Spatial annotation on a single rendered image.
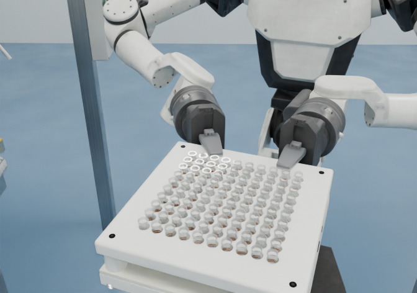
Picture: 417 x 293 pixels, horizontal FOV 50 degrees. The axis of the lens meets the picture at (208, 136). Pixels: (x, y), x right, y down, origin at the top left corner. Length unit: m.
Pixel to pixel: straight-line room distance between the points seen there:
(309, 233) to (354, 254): 1.54
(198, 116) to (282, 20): 0.41
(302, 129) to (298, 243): 0.21
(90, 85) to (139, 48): 0.81
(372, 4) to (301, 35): 0.16
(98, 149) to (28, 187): 0.74
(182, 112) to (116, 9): 0.34
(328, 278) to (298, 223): 1.17
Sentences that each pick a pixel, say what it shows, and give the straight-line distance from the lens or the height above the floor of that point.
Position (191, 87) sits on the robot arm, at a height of 1.07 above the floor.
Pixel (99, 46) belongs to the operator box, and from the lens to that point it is 1.69.
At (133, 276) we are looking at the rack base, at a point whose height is 0.99.
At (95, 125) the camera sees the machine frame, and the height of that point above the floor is 0.55.
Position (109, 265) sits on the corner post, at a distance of 0.56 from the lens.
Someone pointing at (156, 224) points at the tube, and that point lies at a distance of 0.55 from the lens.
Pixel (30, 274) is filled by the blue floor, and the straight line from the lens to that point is 2.04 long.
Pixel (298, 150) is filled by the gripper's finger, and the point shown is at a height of 1.05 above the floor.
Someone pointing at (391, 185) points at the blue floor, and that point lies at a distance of 2.56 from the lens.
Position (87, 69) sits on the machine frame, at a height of 0.79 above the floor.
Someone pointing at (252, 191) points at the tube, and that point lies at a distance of 0.59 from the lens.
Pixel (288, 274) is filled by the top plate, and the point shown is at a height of 1.04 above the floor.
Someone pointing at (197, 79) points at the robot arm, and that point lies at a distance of 0.85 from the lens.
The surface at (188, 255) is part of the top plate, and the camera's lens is 0.51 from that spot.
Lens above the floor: 1.39
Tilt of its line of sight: 30 degrees down
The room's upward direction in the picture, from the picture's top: straight up
